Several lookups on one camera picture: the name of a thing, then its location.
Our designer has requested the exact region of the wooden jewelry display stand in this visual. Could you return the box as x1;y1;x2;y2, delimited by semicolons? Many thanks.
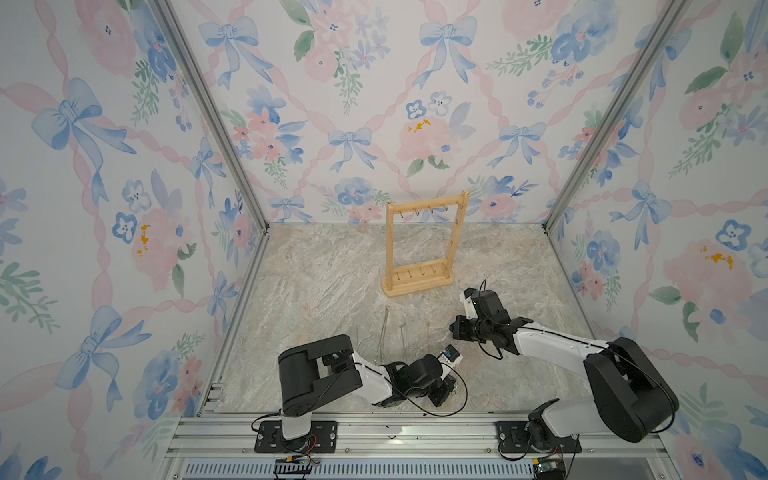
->
381;190;470;298

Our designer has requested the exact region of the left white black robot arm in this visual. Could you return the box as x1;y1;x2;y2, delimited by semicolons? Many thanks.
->
278;334;462;440

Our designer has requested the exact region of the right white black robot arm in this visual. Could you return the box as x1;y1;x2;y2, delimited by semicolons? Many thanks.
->
450;288;679;451

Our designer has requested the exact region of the green circuit board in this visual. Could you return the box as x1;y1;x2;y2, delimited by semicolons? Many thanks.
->
532;459;566;480

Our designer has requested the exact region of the right aluminium corner profile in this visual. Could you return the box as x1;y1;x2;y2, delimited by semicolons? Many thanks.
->
543;0;689;236

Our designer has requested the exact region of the aluminium corner profile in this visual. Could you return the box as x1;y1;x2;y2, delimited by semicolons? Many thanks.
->
148;0;269;235
543;0;689;236

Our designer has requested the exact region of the left aluminium corner profile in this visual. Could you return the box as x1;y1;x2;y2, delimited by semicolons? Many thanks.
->
148;0;269;235

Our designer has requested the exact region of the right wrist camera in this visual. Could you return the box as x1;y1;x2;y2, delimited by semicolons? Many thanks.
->
461;288;480;320

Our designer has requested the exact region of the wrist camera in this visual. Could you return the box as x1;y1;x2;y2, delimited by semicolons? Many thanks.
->
437;345;463;379
461;288;480;320

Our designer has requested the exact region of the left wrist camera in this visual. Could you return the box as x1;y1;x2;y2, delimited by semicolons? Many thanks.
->
437;345;463;379

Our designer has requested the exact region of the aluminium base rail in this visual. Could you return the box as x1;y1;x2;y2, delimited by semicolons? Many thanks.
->
157;411;682;480

